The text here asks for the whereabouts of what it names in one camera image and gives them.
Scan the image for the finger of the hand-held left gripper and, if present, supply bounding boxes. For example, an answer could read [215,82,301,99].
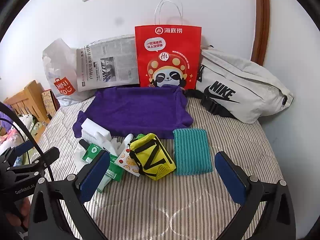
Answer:
[24,146,60,172]
[4,140,35,161]

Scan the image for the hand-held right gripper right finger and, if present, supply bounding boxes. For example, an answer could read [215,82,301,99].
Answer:
[214,151,297,240]

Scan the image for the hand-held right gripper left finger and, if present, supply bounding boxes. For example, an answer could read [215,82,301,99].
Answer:
[29,150,112,240]

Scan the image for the light green tissue pack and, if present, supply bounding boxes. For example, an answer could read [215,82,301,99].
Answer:
[96,155,124,193]

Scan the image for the teal ribbed cloth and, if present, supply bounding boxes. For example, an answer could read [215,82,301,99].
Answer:
[173,128,214,176]

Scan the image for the white tissue sheets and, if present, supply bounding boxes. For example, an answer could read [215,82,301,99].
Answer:
[80,118,112,143]

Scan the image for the small yellow bag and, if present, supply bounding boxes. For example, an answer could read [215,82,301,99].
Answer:
[129,133,177,181]

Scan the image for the purple towel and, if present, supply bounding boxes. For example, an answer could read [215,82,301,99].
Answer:
[72,86,194,140]

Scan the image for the person's left forearm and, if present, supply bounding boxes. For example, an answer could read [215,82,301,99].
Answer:
[0,212,28,240]

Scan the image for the person's left hand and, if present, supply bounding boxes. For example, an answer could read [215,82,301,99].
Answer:
[5,197,32,230]

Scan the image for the white spotted plush toy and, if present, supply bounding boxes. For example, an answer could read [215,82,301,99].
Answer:
[17,114,47,140]

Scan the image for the fruit print packet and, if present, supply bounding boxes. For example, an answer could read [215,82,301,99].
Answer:
[114,147,140,178]

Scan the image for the white glove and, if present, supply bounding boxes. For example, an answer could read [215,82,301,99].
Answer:
[100,133,134,157]

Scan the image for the patterned box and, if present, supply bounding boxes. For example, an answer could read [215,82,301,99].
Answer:
[41,89,60,119]

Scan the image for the striped bed sheet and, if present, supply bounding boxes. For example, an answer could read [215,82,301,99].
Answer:
[15,96,288,240]

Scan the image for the white plastic shopping bag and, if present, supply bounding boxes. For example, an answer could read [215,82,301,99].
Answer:
[42,38,97,108]

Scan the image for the white waist bag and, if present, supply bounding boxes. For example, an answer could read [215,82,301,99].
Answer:
[184,45,295,124]

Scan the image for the folded newspaper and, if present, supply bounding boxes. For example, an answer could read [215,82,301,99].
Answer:
[76,34,140,92]

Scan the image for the red panda print paper bag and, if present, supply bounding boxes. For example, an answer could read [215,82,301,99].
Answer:
[134,0,202,90]

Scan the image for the black cable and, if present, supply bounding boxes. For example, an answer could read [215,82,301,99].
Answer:
[0,101,54,182]

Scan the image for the brown wooden door frame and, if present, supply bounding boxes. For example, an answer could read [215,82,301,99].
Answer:
[251,0,271,67]

